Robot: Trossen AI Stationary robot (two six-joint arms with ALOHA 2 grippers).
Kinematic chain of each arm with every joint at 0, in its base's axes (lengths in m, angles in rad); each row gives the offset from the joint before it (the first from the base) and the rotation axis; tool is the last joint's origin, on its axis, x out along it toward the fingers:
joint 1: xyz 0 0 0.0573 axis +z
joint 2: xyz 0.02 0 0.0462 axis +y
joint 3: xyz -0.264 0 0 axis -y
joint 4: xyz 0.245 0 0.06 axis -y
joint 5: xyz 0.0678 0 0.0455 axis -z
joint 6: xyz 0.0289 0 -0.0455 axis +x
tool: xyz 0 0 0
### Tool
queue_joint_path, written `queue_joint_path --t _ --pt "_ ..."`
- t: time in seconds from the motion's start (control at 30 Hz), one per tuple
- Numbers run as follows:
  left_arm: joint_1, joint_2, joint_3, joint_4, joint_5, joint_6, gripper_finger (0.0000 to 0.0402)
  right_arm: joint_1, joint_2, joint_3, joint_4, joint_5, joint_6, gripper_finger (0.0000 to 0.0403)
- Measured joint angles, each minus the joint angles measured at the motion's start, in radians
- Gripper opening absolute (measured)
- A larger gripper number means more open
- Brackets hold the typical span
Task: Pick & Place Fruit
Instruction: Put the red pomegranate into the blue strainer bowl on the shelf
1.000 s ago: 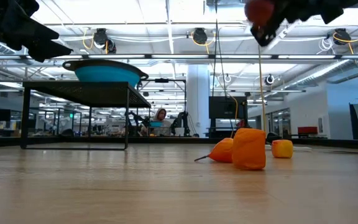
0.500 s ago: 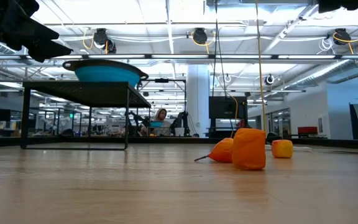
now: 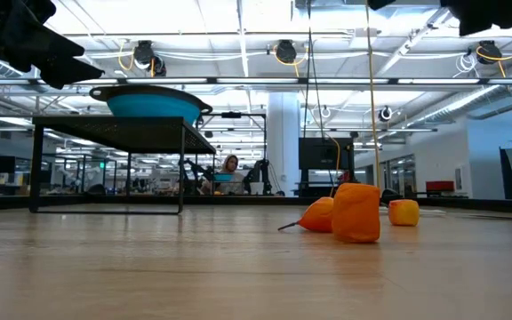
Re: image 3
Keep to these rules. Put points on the black monitor on stand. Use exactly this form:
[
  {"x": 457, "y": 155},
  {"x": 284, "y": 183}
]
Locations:
[{"x": 322, "y": 153}]

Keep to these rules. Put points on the red box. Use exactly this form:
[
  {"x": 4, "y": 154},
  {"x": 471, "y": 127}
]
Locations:
[{"x": 439, "y": 186}]

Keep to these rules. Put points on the small background blue bowl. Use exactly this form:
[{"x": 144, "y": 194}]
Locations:
[{"x": 222, "y": 177}]

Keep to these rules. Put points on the yellow-orange cube fruit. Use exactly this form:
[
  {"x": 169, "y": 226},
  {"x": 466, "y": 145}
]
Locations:
[{"x": 403, "y": 212}]

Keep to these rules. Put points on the thin black stand frame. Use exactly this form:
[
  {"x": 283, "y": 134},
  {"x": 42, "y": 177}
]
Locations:
[{"x": 231, "y": 114}]

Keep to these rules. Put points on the blue collapsible bowl grey rim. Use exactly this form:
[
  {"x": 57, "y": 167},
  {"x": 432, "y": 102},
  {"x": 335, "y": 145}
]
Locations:
[{"x": 154, "y": 106}]

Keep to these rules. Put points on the white building column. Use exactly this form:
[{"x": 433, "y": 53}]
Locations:
[{"x": 282, "y": 142}]

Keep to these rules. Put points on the teardrop orange fruit with stem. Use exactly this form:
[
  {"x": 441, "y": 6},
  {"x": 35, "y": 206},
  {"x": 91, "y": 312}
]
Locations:
[{"x": 320, "y": 215}]

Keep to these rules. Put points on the tall orange block fruit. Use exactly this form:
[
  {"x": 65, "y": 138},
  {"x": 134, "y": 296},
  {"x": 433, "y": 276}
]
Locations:
[{"x": 356, "y": 213}]

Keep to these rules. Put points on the seated person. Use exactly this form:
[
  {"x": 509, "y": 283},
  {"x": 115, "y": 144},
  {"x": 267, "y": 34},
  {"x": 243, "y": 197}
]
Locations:
[{"x": 229, "y": 172}]

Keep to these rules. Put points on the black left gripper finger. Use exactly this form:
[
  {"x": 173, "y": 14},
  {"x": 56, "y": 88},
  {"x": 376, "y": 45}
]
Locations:
[
  {"x": 56, "y": 46},
  {"x": 74, "y": 71}
]

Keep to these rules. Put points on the black mesh metal rack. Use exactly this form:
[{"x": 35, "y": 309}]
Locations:
[{"x": 122, "y": 133}]

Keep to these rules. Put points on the black background robot arm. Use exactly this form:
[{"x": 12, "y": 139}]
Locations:
[
  {"x": 261, "y": 171},
  {"x": 196, "y": 167}
]

